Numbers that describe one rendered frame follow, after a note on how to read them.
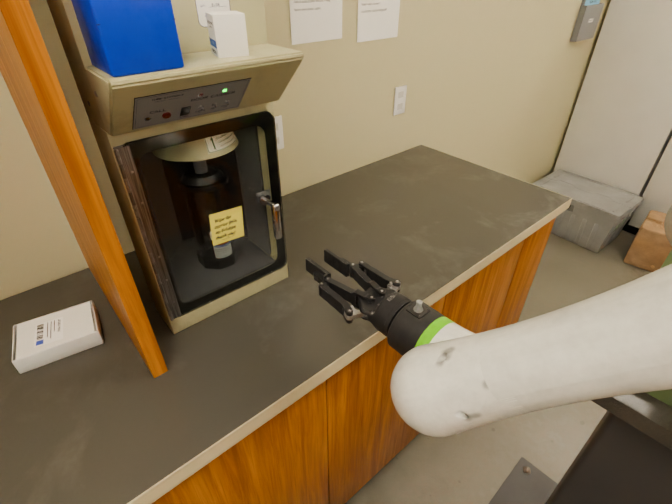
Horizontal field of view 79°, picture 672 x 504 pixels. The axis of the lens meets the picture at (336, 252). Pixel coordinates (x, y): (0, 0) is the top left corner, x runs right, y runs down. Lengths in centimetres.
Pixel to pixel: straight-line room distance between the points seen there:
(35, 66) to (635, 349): 70
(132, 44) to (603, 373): 65
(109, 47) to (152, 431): 63
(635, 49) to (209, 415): 318
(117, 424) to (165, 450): 12
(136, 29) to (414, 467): 168
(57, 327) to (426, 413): 84
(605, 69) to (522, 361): 310
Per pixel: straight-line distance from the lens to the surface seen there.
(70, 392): 100
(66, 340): 105
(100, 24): 64
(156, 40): 66
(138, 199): 81
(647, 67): 339
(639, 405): 102
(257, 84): 78
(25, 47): 65
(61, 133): 67
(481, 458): 193
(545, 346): 44
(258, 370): 90
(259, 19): 86
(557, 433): 211
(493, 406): 47
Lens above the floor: 164
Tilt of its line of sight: 36 degrees down
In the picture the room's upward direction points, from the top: straight up
